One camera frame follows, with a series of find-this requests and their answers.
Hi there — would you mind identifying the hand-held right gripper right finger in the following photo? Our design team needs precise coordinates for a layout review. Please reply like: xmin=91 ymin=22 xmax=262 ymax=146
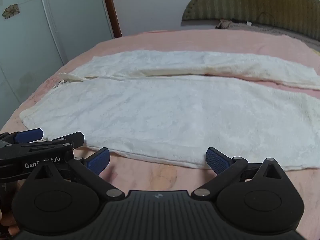
xmin=191 ymin=147 xmax=290 ymax=202

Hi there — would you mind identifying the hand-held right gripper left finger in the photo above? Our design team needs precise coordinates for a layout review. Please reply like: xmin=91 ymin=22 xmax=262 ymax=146
xmin=24 ymin=147 xmax=126 ymax=202

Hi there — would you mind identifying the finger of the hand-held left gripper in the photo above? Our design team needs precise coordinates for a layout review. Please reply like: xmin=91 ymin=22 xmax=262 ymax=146
xmin=0 ymin=128 xmax=44 ymax=145
xmin=43 ymin=131 xmax=85 ymax=149

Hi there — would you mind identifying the white fluffy towel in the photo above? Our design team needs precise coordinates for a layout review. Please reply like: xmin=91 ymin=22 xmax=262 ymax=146
xmin=19 ymin=50 xmax=320 ymax=172

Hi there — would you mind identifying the person's left hand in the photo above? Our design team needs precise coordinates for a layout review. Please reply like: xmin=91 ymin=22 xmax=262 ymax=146
xmin=0 ymin=208 xmax=20 ymax=237

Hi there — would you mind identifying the pink bed sheet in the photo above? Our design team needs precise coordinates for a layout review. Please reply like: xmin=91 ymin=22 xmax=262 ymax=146
xmin=0 ymin=28 xmax=320 ymax=208

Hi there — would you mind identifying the olive green padded headboard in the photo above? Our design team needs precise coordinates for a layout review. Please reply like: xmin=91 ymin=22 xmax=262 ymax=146
xmin=181 ymin=0 xmax=320 ymax=42

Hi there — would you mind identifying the brown wooden wardrobe frame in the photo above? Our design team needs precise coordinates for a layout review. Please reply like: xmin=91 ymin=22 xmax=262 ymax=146
xmin=100 ymin=0 xmax=122 ymax=39

